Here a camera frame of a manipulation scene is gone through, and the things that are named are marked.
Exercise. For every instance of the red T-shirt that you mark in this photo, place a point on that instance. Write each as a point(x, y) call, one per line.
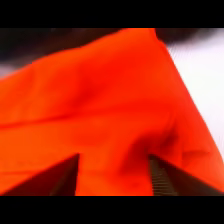
point(110, 100)

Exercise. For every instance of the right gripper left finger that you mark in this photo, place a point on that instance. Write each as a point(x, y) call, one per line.
point(56, 181)

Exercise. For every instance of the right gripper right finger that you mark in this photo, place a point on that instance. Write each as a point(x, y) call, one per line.
point(180, 183)

